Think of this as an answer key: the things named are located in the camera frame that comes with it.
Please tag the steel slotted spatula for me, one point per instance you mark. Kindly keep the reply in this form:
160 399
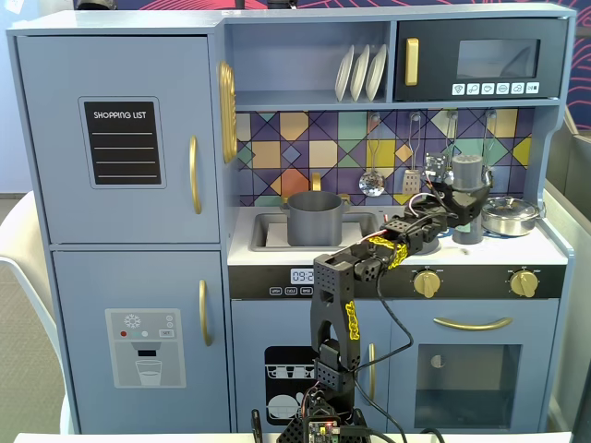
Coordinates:
411 182

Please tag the gray pot lid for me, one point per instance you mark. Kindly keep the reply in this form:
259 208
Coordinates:
431 245

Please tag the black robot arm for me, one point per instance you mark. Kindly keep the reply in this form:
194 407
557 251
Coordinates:
334 286

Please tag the white toy plate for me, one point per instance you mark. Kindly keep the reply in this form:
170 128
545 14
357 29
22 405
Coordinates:
344 74
359 74
376 71

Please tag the gray water dispenser panel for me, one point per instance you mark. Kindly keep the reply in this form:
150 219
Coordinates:
145 350

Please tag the blue oven door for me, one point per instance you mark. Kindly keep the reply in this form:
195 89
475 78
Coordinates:
406 323

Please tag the gray salt shaker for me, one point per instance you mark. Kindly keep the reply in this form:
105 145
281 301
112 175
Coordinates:
467 173

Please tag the steel hanging utensil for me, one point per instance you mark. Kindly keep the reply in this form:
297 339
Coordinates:
488 138

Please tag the black shopping list board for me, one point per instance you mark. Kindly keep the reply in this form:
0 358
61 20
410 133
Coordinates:
122 143

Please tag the white chair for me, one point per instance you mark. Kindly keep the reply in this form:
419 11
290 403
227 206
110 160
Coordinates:
25 240

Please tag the blue upper fridge door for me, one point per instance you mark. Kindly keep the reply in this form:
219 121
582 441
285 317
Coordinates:
55 138

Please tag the blue lower fridge door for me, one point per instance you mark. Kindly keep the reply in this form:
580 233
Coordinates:
92 286

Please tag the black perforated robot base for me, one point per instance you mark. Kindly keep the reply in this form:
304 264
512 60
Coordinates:
291 431

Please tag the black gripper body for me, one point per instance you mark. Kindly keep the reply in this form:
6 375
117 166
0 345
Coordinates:
466 204

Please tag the blue toy kitchen unit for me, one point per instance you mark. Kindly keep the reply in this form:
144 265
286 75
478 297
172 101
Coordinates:
138 22

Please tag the gray sink basin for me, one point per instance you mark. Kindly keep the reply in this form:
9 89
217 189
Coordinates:
270 231

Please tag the steel ladle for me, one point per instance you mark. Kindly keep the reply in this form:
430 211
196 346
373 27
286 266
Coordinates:
451 131

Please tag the gold faucet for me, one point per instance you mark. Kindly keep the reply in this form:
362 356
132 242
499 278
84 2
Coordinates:
316 181

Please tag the blue burner grate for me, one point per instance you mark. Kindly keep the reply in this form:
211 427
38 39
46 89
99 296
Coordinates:
490 234

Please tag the robot controller board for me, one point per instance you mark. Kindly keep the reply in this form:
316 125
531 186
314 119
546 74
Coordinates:
323 429

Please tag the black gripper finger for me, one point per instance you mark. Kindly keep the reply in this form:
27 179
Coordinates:
443 191
486 182

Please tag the blue fridge door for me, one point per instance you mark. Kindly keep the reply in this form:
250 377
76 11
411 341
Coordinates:
92 286
55 138

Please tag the black toy microwave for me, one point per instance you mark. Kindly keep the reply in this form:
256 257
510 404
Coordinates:
434 55

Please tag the steel pot with lid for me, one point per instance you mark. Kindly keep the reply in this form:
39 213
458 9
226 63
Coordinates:
510 214

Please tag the steel slotted spoon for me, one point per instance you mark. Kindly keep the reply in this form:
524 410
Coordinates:
371 183

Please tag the gold toy phone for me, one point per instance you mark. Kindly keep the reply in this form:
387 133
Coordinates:
227 111

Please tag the digital clock display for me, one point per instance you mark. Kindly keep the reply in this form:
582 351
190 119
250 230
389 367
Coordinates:
301 276

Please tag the blue dishwasher door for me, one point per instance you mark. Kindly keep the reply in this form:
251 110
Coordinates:
251 327

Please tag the gold stove knob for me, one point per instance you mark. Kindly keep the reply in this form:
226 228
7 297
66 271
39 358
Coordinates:
523 282
426 282

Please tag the gray cooking pot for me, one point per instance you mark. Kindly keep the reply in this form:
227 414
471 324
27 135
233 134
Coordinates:
314 221

